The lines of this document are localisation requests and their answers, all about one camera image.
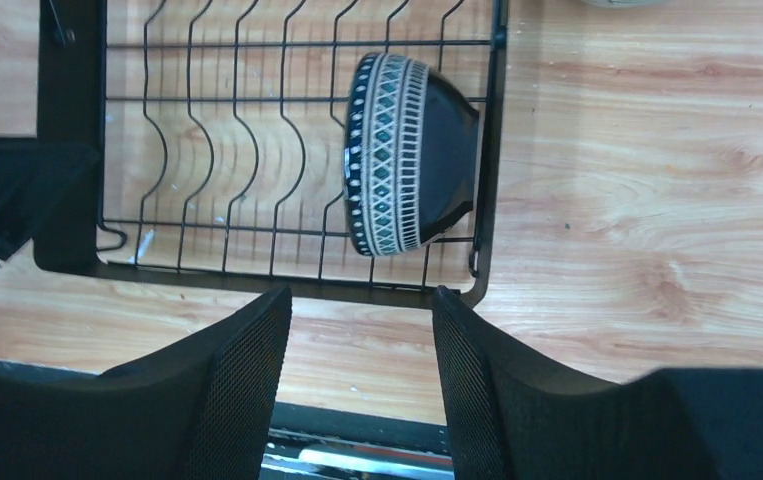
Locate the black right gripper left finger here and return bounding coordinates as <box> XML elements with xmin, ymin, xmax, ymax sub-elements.
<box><xmin>0</xmin><ymin>288</ymin><xmax>292</xmax><ymax>479</ymax></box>

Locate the blue white patterned bowl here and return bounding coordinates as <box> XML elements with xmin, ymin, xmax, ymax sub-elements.
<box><xmin>343</xmin><ymin>52</ymin><xmax>480</xmax><ymax>257</ymax></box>

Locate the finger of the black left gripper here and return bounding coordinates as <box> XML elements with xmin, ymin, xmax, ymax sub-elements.
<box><xmin>0</xmin><ymin>138</ymin><xmax>100</xmax><ymax>275</ymax></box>

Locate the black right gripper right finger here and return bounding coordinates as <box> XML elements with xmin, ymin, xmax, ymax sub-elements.
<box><xmin>432</xmin><ymin>288</ymin><xmax>763</xmax><ymax>479</ymax></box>

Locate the green floral bowl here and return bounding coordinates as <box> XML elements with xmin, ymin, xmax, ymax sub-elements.
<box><xmin>581</xmin><ymin>0</ymin><xmax>662</xmax><ymax>9</ymax></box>

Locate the black wire dish rack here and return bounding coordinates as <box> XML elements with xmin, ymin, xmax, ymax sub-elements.
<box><xmin>34</xmin><ymin>1</ymin><xmax>509</xmax><ymax>308</ymax></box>

